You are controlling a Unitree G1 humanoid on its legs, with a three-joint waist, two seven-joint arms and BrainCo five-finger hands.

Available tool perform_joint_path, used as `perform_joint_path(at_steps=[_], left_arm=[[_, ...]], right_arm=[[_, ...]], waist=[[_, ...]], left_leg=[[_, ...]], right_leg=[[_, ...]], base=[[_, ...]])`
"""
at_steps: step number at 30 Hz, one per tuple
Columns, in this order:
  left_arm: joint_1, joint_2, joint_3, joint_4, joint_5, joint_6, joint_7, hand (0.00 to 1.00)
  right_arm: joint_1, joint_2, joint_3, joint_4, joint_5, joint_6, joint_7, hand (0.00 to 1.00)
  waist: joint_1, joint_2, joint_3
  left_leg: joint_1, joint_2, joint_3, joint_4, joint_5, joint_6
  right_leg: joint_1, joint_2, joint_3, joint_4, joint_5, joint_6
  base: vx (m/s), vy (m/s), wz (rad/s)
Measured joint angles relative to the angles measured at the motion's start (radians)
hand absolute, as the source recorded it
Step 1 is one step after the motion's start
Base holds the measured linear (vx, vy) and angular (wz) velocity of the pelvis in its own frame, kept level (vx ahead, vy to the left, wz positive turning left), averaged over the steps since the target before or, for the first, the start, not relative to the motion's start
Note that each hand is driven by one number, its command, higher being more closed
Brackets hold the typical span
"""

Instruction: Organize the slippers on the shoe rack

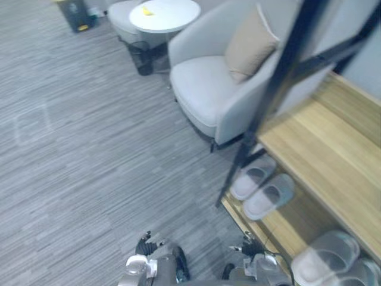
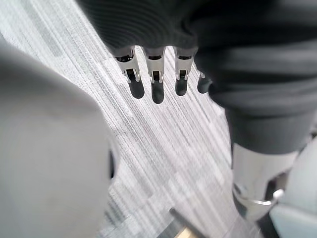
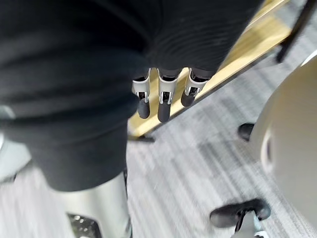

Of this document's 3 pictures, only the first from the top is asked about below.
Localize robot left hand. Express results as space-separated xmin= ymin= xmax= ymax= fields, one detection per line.
xmin=135 ymin=230 xmax=167 ymax=257

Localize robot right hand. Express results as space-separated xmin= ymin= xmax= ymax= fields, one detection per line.
xmin=229 ymin=231 xmax=266 ymax=257

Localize robot body and legs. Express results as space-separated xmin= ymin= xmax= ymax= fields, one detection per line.
xmin=150 ymin=244 xmax=249 ymax=286

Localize light grey armchair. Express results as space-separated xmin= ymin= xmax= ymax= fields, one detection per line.
xmin=167 ymin=0 xmax=334 ymax=153
xmin=107 ymin=0 xmax=143 ymax=42

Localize beige cushion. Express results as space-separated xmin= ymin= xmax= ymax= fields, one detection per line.
xmin=224 ymin=4 xmax=280 ymax=85

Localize round white side table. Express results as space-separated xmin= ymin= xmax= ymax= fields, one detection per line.
xmin=128 ymin=0 xmax=202 ymax=48

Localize black box with yellow label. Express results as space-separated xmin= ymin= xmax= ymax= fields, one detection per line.
xmin=57 ymin=0 xmax=93 ymax=33

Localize wooden shoe rack black frame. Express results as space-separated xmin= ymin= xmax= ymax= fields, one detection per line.
xmin=215 ymin=0 xmax=381 ymax=286

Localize black wire wastebasket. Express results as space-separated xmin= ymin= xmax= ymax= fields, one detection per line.
xmin=126 ymin=40 xmax=155 ymax=76

